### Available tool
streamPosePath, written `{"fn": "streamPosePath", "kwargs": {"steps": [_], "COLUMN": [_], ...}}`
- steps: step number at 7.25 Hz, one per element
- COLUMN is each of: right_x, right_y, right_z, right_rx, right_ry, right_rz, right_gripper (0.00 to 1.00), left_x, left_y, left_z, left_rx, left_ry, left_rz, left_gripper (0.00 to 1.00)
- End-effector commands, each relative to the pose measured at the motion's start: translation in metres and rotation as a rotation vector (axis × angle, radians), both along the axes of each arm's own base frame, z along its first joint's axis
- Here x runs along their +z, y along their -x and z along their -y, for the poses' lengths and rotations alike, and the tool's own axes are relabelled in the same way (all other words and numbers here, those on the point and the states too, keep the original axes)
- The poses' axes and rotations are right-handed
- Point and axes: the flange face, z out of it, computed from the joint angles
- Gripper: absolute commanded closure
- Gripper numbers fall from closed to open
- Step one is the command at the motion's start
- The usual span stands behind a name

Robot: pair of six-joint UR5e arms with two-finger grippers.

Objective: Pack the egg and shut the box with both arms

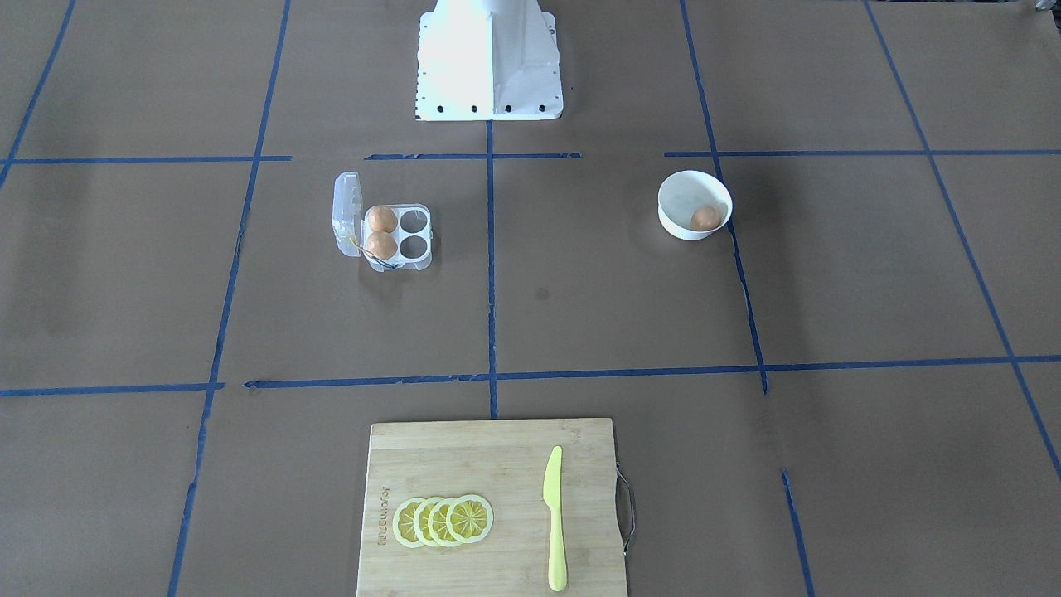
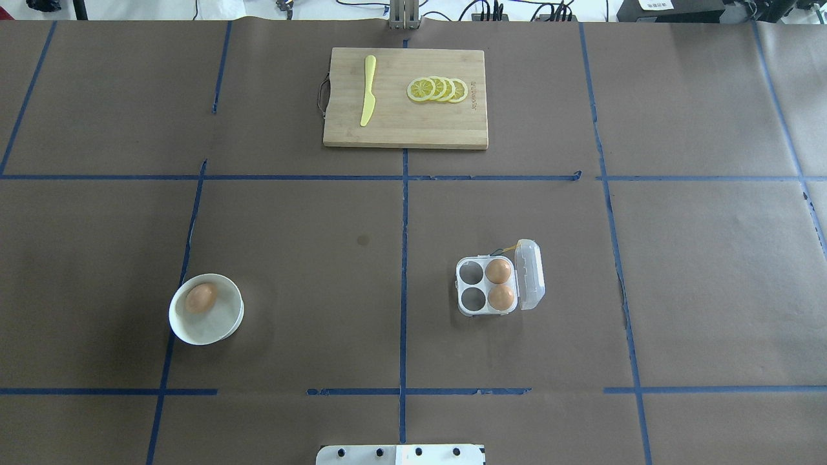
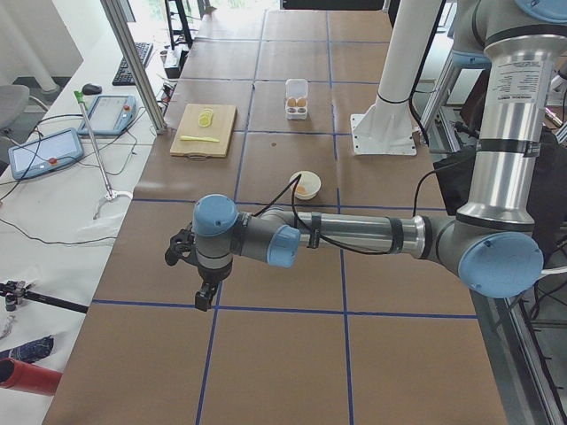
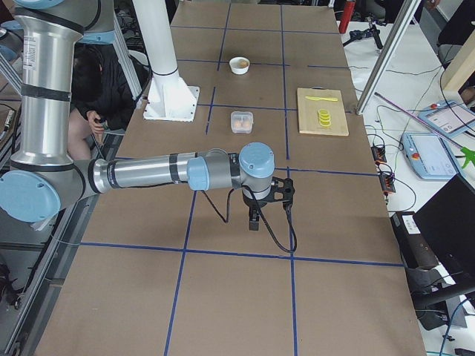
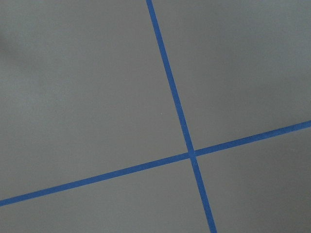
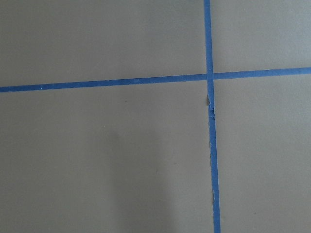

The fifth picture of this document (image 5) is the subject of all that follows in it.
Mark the blue tape line crosswise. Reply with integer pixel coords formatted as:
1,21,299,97
0,121,311,206

